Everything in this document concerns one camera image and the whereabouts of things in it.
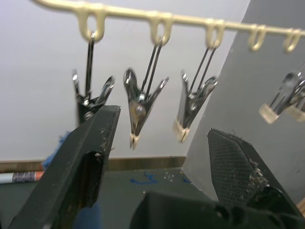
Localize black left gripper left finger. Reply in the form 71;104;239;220
9;104;122;229

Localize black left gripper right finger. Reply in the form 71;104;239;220
206;128;303;218

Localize blue sock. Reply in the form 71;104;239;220
41;132;102;229

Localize silver metal hanger clip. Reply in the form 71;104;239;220
259;62;305;125
71;32;116;127
172;42;219;144
123;39;170;150

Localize cream plastic clip hanger bar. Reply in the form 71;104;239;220
30;0;305;53

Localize white and orange pole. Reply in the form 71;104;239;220
0;170;45;184

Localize wooden baseboard strip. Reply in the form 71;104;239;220
0;156;185;174

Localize grey partition panel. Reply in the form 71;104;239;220
181;0;305;210

